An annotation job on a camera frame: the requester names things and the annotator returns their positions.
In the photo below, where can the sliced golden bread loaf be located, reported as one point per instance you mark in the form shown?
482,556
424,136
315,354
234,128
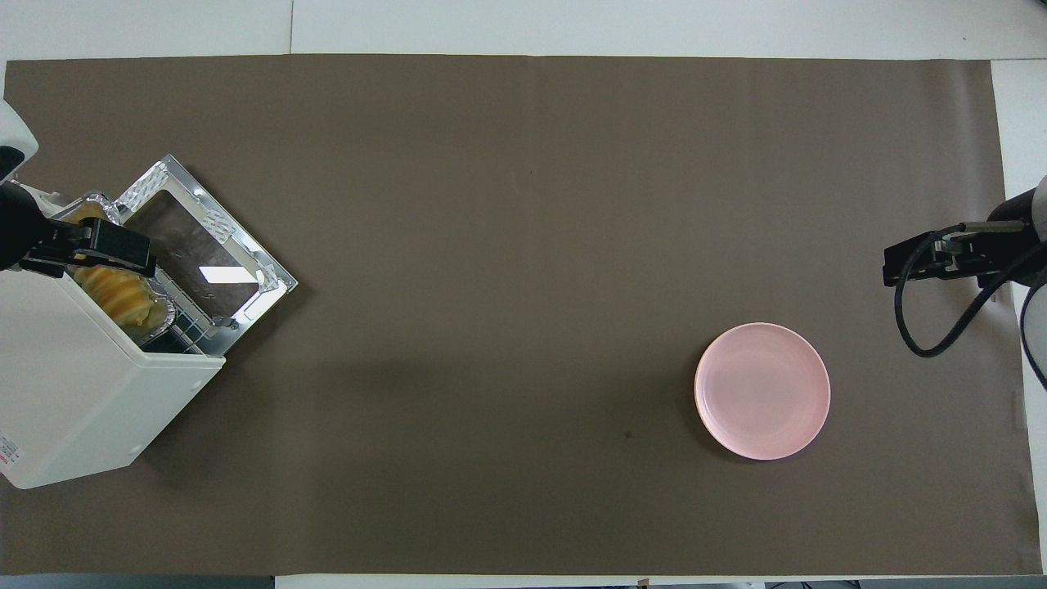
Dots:
123,294

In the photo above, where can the aluminium foil tray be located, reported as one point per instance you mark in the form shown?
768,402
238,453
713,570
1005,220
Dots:
98,198

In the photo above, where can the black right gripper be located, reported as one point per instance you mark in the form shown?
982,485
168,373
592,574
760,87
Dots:
981,254

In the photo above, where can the glass oven door metal frame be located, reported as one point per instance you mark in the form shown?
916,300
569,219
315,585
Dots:
200,245

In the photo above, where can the cream toaster oven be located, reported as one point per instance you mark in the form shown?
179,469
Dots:
74,393

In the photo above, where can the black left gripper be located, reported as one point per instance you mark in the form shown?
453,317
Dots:
20,233

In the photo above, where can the brown table mat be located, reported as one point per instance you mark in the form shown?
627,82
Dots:
523,245

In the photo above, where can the pink round plate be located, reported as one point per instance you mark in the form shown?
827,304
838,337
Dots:
761,393

